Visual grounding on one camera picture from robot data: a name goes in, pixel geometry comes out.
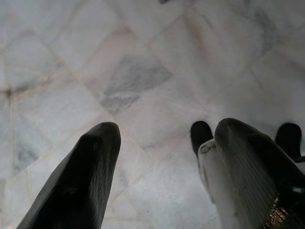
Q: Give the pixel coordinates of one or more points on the black robot right foot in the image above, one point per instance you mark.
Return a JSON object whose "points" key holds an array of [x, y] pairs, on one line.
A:
{"points": [[288, 139]]}

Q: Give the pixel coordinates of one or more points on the black robot foot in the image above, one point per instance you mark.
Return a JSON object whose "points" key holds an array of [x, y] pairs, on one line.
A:
{"points": [[200, 136], [288, 139]]}

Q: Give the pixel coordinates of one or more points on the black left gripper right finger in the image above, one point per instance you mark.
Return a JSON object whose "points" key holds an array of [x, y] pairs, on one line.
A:
{"points": [[252, 167]]}

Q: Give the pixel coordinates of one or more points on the black robot left foot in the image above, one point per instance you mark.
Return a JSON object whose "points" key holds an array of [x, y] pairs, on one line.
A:
{"points": [[200, 136]]}

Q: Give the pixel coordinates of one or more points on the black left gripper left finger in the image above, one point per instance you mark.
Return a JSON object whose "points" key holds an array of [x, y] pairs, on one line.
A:
{"points": [[78, 186]]}

